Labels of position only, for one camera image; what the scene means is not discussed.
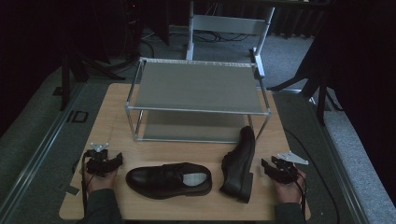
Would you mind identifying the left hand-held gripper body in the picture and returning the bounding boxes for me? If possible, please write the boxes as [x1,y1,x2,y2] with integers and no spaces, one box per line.
[83,142,110,178]

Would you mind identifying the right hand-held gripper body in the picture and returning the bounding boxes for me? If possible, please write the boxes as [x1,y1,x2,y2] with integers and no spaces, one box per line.
[270,150,310,185]

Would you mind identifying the black leather shoe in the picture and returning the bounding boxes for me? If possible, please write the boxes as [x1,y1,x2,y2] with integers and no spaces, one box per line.
[219,125,257,204]
[125,161,213,201]

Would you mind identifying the metal shoe rack grey shelves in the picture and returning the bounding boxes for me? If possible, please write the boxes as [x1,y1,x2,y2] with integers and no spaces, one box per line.
[124,56,273,145]

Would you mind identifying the person's right hand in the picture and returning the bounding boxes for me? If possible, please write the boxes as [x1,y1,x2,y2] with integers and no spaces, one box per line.
[272,169,307,205]

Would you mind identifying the grey tape piece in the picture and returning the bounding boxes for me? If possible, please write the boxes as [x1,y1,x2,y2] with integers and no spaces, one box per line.
[57,183,80,197]

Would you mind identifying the black metal stand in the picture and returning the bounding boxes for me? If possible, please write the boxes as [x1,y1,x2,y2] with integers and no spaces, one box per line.
[266,36,344,127]
[51,43,126,112]

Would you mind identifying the dark curtain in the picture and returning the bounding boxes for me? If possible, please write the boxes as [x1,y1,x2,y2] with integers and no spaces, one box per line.
[306,0,396,206]

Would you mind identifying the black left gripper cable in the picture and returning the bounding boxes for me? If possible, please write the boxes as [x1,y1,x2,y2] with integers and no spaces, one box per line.
[79,151,91,217]

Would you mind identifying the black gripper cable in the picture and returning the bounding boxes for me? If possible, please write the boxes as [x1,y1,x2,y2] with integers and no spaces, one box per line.
[293,172,310,217]
[79,151,91,217]

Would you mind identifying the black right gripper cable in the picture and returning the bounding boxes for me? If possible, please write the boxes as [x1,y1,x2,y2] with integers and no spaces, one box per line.
[293,172,310,217]

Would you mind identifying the long black floor cable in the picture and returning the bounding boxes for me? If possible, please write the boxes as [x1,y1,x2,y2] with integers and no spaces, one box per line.
[282,126,341,224]

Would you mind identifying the metal floor rail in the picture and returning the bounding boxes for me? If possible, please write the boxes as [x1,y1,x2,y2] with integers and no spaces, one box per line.
[274,88,372,224]
[0,81,88,224]

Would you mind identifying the black floor cables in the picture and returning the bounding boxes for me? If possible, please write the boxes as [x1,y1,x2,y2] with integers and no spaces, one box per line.
[141,28,251,44]

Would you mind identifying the white metal desk frame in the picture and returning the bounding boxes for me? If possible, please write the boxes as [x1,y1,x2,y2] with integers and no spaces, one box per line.
[185,0,276,78]

